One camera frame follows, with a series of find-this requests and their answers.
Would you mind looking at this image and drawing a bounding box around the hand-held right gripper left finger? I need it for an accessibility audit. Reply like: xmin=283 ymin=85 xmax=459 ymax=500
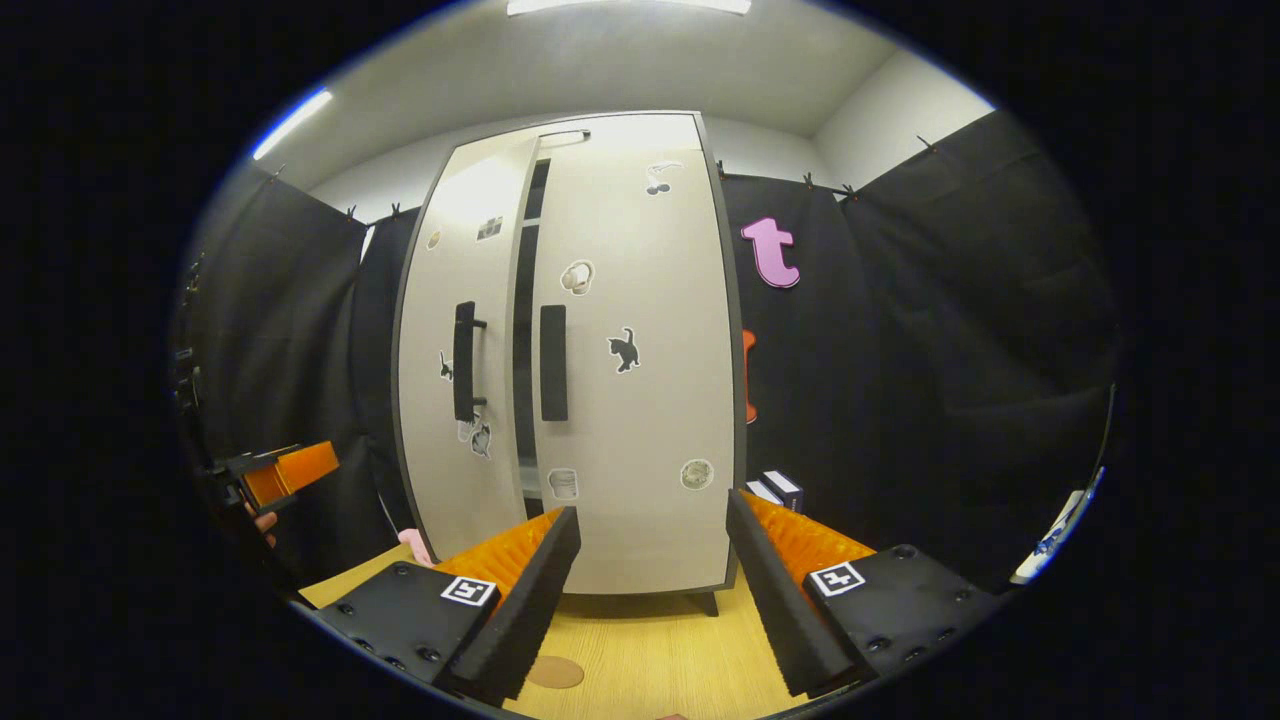
xmin=313 ymin=506 xmax=582 ymax=707

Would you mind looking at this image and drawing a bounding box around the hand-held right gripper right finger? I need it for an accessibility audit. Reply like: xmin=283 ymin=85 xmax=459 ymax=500
xmin=724 ymin=488 xmax=1003 ymax=700

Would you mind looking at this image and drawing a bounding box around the white cabinet door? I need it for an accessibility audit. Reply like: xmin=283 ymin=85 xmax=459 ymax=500
xmin=530 ymin=112 xmax=742 ymax=597
xmin=398 ymin=135 xmax=537 ymax=567

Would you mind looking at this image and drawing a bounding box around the round brown coaster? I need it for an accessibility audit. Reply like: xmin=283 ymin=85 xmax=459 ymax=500
xmin=526 ymin=655 xmax=586 ymax=690

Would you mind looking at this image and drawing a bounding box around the white cabinet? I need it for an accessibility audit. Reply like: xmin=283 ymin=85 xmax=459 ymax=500
xmin=392 ymin=108 xmax=749 ymax=618

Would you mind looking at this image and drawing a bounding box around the dark blue book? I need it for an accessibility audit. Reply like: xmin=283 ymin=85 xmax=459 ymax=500
xmin=761 ymin=469 xmax=805 ymax=515

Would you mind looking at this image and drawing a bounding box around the white side table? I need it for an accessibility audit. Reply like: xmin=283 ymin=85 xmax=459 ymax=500
xmin=1008 ymin=465 xmax=1107 ymax=587

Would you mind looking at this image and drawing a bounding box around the black backdrop cloth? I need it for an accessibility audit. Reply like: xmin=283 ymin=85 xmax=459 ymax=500
xmin=175 ymin=110 xmax=1121 ymax=601

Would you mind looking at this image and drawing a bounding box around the ceiling light panel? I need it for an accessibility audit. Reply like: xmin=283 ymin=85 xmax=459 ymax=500
xmin=251 ymin=87 xmax=334 ymax=162
xmin=506 ymin=0 xmax=752 ymax=17

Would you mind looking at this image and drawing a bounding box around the white cabinet drawer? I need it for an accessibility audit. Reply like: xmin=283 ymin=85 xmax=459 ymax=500
xmin=445 ymin=110 xmax=706 ymax=151

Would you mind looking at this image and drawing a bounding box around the black cabinet door handle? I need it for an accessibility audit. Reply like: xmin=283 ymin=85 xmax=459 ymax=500
xmin=452 ymin=300 xmax=490 ymax=424

